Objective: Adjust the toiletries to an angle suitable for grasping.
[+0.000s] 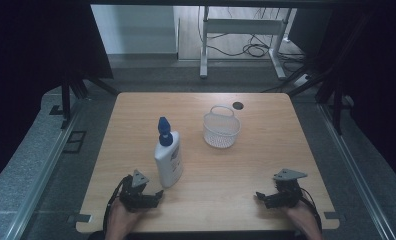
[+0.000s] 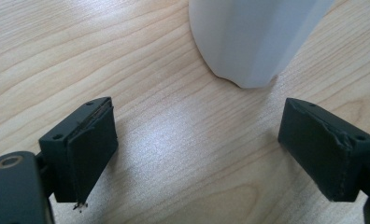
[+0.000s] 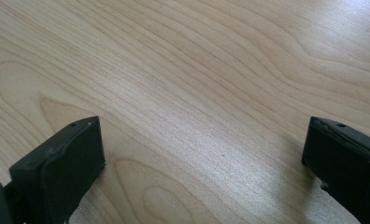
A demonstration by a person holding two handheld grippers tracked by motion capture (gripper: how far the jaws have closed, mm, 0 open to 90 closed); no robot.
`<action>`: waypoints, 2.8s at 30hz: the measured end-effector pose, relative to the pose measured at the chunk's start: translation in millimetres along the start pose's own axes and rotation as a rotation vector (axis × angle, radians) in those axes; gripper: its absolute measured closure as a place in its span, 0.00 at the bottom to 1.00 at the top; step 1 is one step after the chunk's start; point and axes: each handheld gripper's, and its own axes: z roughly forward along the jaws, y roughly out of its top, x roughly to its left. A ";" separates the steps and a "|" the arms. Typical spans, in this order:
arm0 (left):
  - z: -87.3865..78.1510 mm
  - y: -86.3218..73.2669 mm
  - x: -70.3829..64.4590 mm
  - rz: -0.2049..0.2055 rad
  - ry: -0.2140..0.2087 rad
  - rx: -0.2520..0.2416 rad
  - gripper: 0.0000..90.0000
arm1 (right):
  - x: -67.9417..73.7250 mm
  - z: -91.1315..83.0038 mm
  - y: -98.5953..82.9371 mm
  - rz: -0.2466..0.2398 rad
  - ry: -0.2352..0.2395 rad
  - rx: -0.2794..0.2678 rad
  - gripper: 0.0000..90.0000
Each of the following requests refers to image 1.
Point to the white bottle with blue cap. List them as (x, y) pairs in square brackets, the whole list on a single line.
[(168, 160)]

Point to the white desk frame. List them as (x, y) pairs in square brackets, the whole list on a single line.
[(242, 26)]

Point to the person's left hand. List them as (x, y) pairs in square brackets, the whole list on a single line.
[(122, 216)]

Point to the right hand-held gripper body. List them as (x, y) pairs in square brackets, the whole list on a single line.
[(287, 193)]

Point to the aluminium floor rail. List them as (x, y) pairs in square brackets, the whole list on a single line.
[(42, 173), (356, 173)]

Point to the white slotted plastic basket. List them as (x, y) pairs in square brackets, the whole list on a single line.
[(221, 130)]

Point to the white power strip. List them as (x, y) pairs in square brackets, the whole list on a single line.
[(301, 80)]

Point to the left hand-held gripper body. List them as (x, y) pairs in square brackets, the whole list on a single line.
[(134, 196)]

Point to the black metal stand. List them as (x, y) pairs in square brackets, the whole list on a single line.
[(336, 106), (66, 100)]

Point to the person's right hand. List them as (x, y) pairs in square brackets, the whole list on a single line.
[(302, 216)]

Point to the black curtain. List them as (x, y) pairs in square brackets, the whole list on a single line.
[(379, 83), (26, 66)]

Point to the black table corner bracket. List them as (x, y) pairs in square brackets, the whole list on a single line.
[(79, 218)]

